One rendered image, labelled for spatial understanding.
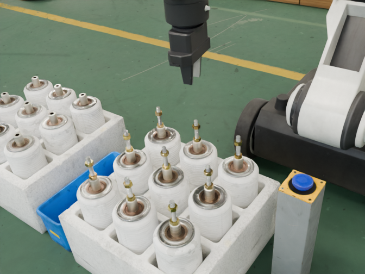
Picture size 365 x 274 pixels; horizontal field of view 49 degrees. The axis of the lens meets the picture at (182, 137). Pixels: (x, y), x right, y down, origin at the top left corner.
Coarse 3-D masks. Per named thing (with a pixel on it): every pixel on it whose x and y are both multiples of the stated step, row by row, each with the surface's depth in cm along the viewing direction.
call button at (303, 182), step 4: (296, 176) 78; (300, 176) 78; (304, 176) 78; (308, 176) 78; (292, 180) 78; (296, 180) 77; (300, 180) 77; (304, 180) 77; (308, 180) 77; (312, 180) 77; (296, 184) 77; (300, 184) 76; (304, 184) 76; (308, 184) 76; (312, 184) 77; (296, 188) 78; (300, 188) 76; (304, 188) 76; (308, 188) 76
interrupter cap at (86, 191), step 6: (102, 180) 94; (108, 180) 93; (84, 186) 92; (90, 186) 93; (102, 186) 92; (108, 186) 92; (84, 192) 91; (90, 192) 91; (96, 192) 91; (102, 192) 90; (108, 192) 90; (90, 198) 89; (96, 198) 89
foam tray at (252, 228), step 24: (120, 192) 100; (264, 192) 96; (72, 216) 95; (240, 216) 91; (264, 216) 97; (72, 240) 98; (96, 240) 89; (240, 240) 88; (264, 240) 103; (96, 264) 97; (120, 264) 86; (144, 264) 83; (216, 264) 81; (240, 264) 94
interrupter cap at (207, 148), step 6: (186, 144) 102; (192, 144) 102; (204, 144) 101; (210, 144) 101; (186, 150) 100; (192, 150) 100; (204, 150) 100; (210, 150) 99; (186, 156) 98; (192, 156) 98; (198, 156) 98; (204, 156) 97
